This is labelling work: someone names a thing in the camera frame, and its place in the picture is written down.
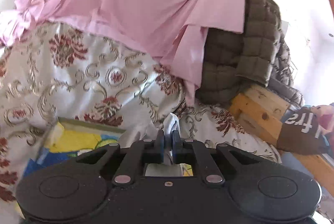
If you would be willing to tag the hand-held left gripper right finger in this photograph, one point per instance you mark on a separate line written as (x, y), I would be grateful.
(176, 147)

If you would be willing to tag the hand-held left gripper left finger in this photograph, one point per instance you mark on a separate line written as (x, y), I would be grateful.
(161, 147)

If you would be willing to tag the white smooth cloth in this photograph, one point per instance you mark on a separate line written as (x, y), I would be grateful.
(172, 122)

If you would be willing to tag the yellow blue picture board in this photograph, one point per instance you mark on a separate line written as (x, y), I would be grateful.
(73, 140)

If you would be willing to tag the brown quilted jacket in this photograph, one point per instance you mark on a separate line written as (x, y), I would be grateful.
(227, 62)

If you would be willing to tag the floral satin blanket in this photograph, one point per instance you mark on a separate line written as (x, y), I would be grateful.
(78, 88)

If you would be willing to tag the brown cloth with white letters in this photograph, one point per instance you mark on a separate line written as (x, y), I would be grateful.
(294, 135)

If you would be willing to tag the pink cloth sheet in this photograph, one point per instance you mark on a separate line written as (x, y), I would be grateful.
(130, 4)

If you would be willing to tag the pile of colourful clothes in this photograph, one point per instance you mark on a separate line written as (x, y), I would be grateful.
(326, 117)

